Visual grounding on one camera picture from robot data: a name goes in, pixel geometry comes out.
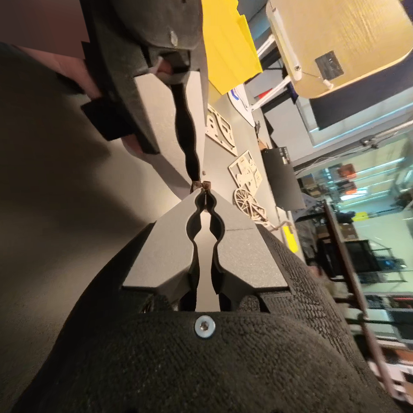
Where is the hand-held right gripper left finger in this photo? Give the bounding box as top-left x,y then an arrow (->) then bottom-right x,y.
122,189 -> 207,312

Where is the mostly empty wooden parts sheet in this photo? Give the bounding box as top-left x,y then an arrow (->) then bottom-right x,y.
206,104 -> 238,156

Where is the black flat panel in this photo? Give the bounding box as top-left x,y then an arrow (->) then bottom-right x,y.
261,146 -> 306,211

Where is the person's left hand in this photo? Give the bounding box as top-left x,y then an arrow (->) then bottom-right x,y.
48,53 -> 102,99

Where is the wooden board with black label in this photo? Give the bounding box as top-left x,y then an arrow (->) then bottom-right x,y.
266,0 -> 413,99

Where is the yellow paper sheet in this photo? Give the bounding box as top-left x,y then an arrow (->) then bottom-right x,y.
200,0 -> 262,95

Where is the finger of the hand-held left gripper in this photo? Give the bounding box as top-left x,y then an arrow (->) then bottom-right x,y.
133,72 -> 196,191
184,69 -> 208,182

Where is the wooden bicycle model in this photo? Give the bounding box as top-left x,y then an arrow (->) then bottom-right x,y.
233,186 -> 292,233

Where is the wooden sheet with remaining parts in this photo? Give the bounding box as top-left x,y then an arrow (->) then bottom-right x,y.
228,149 -> 263,196

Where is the white tube frame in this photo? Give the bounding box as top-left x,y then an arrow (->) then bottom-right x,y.
250,34 -> 292,112

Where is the white printed paper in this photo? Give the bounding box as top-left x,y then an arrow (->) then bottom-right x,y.
227,83 -> 256,127

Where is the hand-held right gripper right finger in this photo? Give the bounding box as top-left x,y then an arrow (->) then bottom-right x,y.
205,189 -> 289,312

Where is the yellow sticky note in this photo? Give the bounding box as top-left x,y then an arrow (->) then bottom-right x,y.
283,225 -> 299,253

